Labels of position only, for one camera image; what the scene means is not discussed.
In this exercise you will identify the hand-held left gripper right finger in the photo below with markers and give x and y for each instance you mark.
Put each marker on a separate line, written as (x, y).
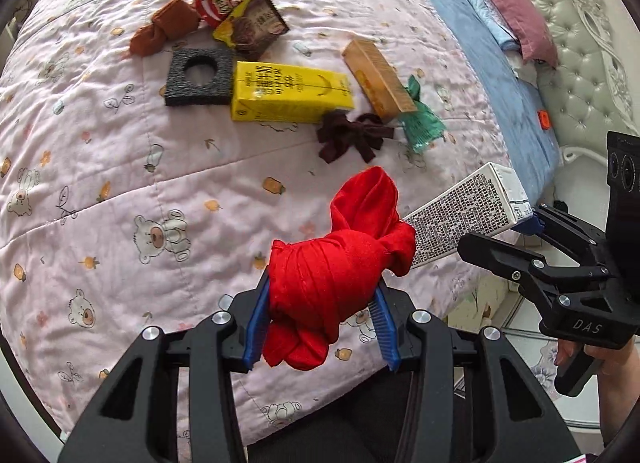
(385, 335)

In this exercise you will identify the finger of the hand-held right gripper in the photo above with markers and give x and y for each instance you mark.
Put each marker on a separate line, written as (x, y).
(565, 228)
(500, 255)

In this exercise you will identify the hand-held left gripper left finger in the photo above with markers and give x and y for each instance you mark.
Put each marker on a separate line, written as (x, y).
(255, 330)

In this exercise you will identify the white printed carton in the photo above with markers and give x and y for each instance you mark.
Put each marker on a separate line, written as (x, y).
(465, 213)

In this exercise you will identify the red knotted cloth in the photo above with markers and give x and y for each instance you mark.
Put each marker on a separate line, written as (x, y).
(325, 273)

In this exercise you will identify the brown sock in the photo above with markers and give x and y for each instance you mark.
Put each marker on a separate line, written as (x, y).
(165, 23)

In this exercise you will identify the red snack packet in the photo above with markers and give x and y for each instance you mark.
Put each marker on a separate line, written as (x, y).
(212, 8)

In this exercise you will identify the person's right forearm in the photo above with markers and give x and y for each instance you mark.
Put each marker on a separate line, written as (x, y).
(622, 408)

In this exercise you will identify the person's right hand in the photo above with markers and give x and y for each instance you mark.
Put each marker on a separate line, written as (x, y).
(607, 355)

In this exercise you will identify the small orange object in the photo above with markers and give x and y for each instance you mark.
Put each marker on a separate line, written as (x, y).
(544, 119)

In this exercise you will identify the green plastic wrapper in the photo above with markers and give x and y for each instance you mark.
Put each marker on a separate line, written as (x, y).
(422, 125)

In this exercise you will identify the tufted grey headboard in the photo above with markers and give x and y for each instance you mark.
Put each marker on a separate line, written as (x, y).
(575, 68)

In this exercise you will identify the dark maroon cloth scrap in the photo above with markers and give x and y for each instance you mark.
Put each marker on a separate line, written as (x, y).
(345, 135)

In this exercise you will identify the pink printed blanket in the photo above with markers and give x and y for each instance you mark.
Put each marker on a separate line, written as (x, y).
(125, 168)

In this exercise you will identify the blue bedsheet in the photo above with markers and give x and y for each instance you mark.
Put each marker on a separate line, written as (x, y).
(480, 33)

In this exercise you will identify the orange cardboard box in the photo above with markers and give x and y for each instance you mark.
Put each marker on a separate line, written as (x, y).
(375, 78)

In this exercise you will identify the light blue pillow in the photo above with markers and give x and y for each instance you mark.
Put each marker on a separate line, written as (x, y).
(490, 18)

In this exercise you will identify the pink pillow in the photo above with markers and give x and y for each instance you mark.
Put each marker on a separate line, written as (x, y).
(510, 8)

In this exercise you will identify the yellow carton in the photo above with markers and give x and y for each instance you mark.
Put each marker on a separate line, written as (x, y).
(285, 93)

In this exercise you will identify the black foam square with hole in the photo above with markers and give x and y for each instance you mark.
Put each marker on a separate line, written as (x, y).
(175, 88)

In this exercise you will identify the brown and yellow snack wrapper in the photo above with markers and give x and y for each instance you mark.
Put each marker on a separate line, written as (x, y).
(255, 25)

